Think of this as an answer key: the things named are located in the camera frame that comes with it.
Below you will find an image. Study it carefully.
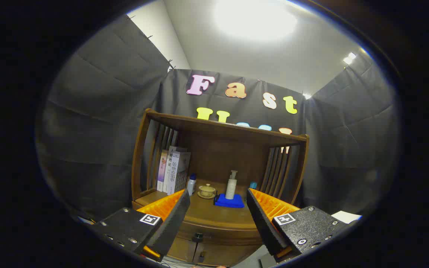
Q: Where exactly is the blue folded cloth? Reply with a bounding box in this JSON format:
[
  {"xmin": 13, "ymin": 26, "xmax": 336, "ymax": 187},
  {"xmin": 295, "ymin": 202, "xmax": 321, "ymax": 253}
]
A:
[{"xmin": 214, "ymin": 193, "xmax": 245, "ymax": 208}]

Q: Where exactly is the white drawer unit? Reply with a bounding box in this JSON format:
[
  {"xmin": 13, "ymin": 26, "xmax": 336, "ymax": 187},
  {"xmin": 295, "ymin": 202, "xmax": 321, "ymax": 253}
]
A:
[{"xmin": 332, "ymin": 211, "xmax": 362, "ymax": 224}]

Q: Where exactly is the yellow lidded teacup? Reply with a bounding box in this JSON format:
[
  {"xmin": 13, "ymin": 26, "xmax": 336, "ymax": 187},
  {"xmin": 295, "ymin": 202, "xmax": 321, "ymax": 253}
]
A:
[{"xmin": 197, "ymin": 183, "xmax": 217, "ymax": 200}]

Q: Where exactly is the large ceiling light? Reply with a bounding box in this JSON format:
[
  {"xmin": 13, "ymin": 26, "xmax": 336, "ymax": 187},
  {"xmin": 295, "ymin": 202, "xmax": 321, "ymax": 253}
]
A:
[{"xmin": 213, "ymin": 0, "xmax": 299, "ymax": 41}]

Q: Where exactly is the white pump bottle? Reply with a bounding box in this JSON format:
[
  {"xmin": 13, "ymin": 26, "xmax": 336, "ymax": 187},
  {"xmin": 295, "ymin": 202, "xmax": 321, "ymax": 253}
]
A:
[{"xmin": 225, "ymin": 170, "xmax": 238, "ymax": 200}]

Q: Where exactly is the white bottle blue cap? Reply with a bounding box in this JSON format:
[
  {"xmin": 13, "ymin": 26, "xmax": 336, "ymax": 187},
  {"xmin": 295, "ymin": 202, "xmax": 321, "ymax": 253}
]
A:
[{"xmin": 187, "ymin": 173, "xmax": 197, "ymax": 197}]

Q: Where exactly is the wooden cabinet door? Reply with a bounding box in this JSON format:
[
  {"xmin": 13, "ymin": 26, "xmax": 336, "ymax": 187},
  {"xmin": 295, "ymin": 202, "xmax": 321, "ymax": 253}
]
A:
[
  {"xmin": 194, "ymin": 244, "xmax": 260, "ymax": 267},
  {"xmin": 167, "ymin": 236, "xmax": 199, "ymax": 263}
]

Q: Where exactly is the wooden countertop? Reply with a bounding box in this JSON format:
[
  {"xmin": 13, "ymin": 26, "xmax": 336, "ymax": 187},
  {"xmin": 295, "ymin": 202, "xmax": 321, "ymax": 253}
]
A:
[{"xmin": 134, "ymin": 181, "xmax": 274, "ymax": 228}]

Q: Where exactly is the wooden drawer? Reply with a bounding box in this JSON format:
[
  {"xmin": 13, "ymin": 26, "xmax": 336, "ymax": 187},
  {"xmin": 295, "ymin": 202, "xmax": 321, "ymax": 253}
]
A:
[{"xmin": 177, "ymin": 220, "xmax": 265, "ymax": 247}]

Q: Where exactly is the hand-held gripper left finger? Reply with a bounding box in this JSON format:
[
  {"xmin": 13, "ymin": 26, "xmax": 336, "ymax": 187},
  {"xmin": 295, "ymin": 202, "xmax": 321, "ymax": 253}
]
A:
[{"xmin": 88, "ymin": 189, "xmax": 191, "ymax": 262}]

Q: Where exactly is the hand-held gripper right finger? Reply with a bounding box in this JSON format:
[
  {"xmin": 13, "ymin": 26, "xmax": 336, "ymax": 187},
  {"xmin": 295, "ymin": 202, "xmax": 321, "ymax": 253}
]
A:
[{"xmin": 246, "ymin": 188, "xmax": 358, "ymax": 263}]

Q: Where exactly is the wooden cabinet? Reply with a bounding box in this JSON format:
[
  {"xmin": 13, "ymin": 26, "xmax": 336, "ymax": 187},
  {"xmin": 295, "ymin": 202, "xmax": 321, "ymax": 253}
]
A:
[{"xmin": 131, "ymin": 108, "xmax": 310, "ymax": 267}]

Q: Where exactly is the pink book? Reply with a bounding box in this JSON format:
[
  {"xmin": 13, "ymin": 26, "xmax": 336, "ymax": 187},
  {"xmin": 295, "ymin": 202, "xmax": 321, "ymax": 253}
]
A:
[{"xmin": 157, "ymin": 150, "xmax": 168, "ymax": 192}]

